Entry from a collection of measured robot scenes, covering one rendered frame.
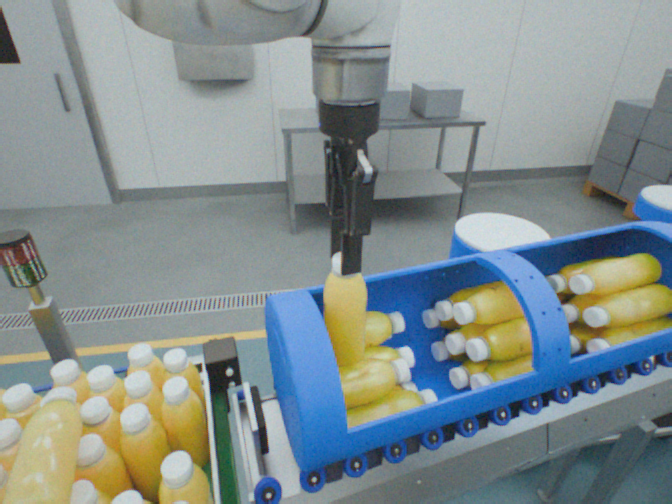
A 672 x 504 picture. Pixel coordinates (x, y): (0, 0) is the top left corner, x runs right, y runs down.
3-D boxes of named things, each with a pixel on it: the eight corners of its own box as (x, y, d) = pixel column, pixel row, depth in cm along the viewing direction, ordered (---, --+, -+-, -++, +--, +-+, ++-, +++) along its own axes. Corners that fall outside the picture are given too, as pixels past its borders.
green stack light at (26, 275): (43, 284, 80) (34, 263, 77) (5, 291, 78) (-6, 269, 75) (51, 267, 85) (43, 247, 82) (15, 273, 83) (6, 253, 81)
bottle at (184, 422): (199, 432, 80) (183, 369, 71) (220, 453, 76) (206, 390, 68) (167, 457, 76) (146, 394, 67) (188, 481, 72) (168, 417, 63)
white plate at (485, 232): (437, 229, 126) (437, 232, 127) (523, 266, 108) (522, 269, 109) (485, 205, 142) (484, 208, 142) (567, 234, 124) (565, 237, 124)
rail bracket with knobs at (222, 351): (244, 396, 88) (239, 362, 83) (211, 405, 86) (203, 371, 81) (238, 364, 96) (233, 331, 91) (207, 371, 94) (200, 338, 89)
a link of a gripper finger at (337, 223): (331, 219, 57) (330, 217, 58) (331, 260, 61) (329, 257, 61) (351, 216, 58) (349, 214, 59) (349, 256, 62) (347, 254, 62)
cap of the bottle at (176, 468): (198, 468, 56) (196, 460, 55) (174, 492, 53) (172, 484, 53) (181, 452, 58) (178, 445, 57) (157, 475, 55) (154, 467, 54)
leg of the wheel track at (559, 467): (557, 501, 154) (615, 389, 123) (545, 506, 153) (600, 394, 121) (545, 486, 159) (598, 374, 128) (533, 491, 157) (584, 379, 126)
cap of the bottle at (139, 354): (155, 359, 74) (153, 352, 73) (132, 368, 72) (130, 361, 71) (149, 347, 77) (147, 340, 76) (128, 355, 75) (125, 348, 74)
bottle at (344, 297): (356, 335, 72) (358, 251, 63) (371, 362, 66) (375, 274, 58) (319, 343, 70) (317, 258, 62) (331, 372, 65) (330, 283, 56)
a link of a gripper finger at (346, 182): (363, 147, 51) (368, 148, 50) (366, 231, 55) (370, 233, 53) (334, 150, 50) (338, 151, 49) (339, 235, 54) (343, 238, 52)
